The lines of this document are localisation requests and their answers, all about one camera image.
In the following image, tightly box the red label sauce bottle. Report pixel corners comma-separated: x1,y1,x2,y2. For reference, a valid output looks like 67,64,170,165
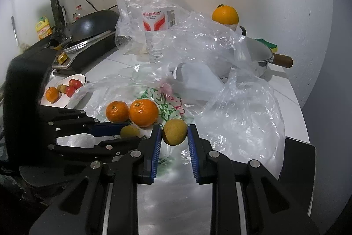
73,5,82,22

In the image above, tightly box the clear plastic bag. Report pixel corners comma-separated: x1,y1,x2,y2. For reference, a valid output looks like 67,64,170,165
68,12,285,176
114,0,177,56

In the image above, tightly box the green yellow sponge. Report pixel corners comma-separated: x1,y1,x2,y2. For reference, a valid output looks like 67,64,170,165
254,38,278,53

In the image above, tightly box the small green-yellow fruit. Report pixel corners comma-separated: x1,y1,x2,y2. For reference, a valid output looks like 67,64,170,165
57,84,68,94

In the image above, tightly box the steel induction cooker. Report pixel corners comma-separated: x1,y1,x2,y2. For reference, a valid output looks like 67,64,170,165
53,30,116,76

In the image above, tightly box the small yellow fruit gripped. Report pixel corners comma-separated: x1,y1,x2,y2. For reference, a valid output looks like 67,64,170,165
120,125,140,138

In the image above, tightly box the red cherry tomato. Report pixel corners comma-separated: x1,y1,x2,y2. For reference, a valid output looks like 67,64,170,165
69,79,83,90
65,86,76,98

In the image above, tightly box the large orange mandarin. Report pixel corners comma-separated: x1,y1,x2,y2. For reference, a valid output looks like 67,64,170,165
45,87,60,104

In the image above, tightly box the clear water bottle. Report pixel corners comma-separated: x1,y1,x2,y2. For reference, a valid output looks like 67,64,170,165
141,0,176,63

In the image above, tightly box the clear plastic bag back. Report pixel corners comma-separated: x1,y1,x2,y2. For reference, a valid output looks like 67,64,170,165
114,0,177,56

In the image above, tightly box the white saucepan wooden handle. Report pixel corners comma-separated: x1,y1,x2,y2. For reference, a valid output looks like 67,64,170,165
229,25,293,77

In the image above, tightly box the clear plastic bag front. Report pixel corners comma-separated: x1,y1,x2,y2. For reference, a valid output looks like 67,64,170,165
68,12,285,176

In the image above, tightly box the yellow detergent bottle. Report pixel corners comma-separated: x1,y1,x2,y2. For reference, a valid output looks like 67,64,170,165
35,16,53,40

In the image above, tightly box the yellow-green round fruit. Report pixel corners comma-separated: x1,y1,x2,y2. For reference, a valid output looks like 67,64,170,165
162,119,187,146

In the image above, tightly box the black wok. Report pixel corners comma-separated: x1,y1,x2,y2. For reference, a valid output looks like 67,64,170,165
69,9,119,43

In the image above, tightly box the gold cooker knob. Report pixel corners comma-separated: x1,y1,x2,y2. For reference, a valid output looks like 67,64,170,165
57,52,69,64

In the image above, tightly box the orange on pot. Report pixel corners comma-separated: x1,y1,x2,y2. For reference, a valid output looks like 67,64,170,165
212,4,239,25

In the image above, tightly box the black umbrella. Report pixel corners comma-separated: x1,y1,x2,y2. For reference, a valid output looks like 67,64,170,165
55,0,66,27

